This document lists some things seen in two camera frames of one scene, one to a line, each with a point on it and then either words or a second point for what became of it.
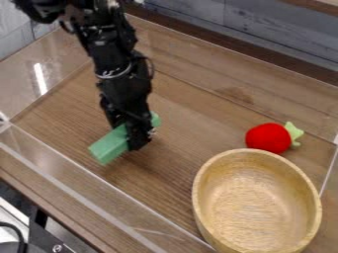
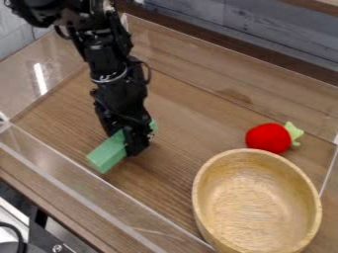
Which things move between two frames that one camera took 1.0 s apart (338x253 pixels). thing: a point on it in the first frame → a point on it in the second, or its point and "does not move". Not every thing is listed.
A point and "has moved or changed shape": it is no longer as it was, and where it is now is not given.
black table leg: [41, 217] does not move
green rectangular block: [112, 143] has moved or changed shape
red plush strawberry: [273, 136] does not move
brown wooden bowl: [256, 203] does not move
